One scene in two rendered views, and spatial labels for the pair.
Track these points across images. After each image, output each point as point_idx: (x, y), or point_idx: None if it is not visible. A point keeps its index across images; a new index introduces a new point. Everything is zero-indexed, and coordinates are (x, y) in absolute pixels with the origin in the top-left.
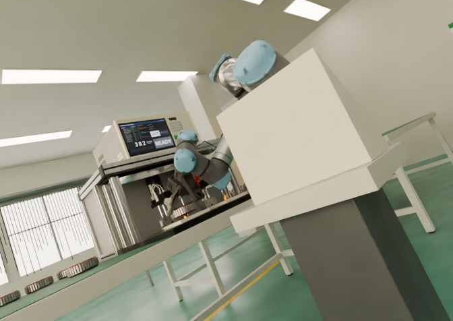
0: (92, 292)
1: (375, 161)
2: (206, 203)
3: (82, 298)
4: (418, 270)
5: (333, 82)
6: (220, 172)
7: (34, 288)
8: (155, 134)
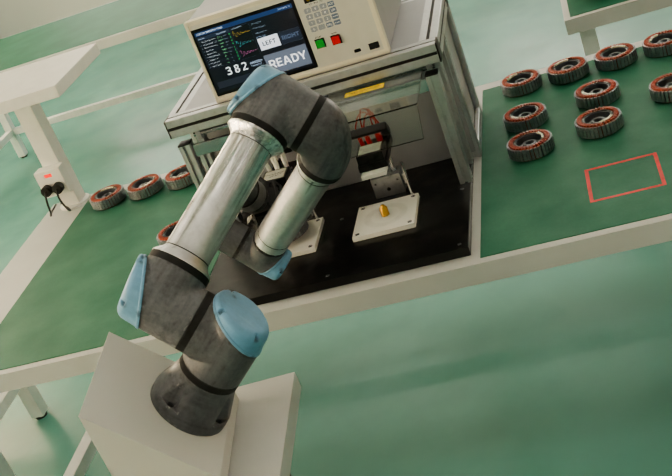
0: (94, 366)
1: None
2: (376, 185)
3: (85, 368)
4: None
5: (102, 448)
6: (258, 265)
7: (171, 187)
8: (269, 43)
